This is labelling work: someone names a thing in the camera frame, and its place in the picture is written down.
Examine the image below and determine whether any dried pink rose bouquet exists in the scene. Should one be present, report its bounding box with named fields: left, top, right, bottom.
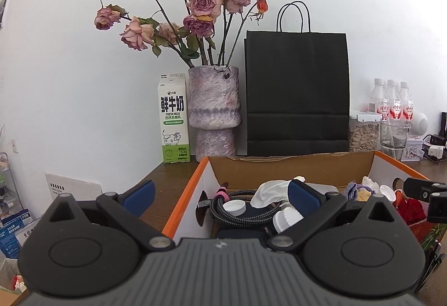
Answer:
left=94, top=0, right=269, bottom=69

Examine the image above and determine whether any black paper bag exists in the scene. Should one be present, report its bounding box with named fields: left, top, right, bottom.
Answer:
left=243, top=1, right=351, bottom=157

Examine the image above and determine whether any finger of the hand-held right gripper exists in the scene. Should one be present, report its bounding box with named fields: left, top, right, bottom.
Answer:
left=403, top=177, right=447, bottom=201

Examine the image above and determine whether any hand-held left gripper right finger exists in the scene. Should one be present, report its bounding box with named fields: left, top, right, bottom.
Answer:
left=269, top=179, right=399, bottom=252

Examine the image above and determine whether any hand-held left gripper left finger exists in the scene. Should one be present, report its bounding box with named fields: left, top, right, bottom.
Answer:
left=42, top=180, right=175, bottom=251

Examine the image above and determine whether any red orange cardboard box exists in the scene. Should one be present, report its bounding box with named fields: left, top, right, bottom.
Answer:
left=161, top=150, right=437, bottom=251

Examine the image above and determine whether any purple cloth drawstring pouch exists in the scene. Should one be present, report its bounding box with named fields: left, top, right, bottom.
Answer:
left=340, top=182, right=376, bottom=202

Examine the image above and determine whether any white tin box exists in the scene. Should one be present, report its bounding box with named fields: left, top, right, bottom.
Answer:
left=401, top=136, right=428, bottom=163

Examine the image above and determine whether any red artificial rose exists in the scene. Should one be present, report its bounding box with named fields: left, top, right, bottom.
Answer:
left=394, top=189, right=428, bottom=226

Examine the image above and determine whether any yellow white plush toy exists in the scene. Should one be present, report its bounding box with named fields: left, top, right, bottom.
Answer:
left=356, top=176, right=397, bottom=202

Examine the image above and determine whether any clear glass cup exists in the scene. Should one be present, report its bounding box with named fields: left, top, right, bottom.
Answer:
left=380, top=119, right=410, bottom=162

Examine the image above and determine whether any clear seed container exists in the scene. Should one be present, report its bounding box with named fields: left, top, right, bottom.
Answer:
left=348, top=111, right=382, bottom=153

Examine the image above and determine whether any wall paper sheet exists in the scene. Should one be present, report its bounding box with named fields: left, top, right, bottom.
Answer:
left=0, top=0, right=13, bottom=30

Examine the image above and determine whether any white bottle cap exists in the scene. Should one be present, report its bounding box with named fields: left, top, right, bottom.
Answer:
left=223, top=200, right=247, bottom=217

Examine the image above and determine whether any black braided cable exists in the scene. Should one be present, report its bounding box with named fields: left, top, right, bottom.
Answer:
left=209, top=182, right=280, bottom=226

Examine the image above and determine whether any purple mottled vase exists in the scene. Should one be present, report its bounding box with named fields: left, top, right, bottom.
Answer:
left=188, top=65, right=242, bottom=158

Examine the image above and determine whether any metal rack with toiletries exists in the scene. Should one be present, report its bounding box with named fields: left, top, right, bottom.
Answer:
left=0, top=124, right=25, bottom=219

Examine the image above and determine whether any blue white box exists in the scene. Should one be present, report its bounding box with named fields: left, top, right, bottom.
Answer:
left=0, top=209, right=34, bottom=259

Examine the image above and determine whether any white plastic jar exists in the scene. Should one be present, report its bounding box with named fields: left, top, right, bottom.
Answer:
left=272, top=206, right=304, bottom=234

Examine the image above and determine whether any white round speaker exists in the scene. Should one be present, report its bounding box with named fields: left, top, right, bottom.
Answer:
left=408, top=113, right=429, bottom=137

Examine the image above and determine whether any white green milk carton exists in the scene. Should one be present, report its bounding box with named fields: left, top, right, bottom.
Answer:
left=157, top=73, right=191, bottom=164

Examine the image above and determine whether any white tissue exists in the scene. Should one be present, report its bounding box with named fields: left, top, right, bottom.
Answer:
left=249, top=176, right=308, bottom=209

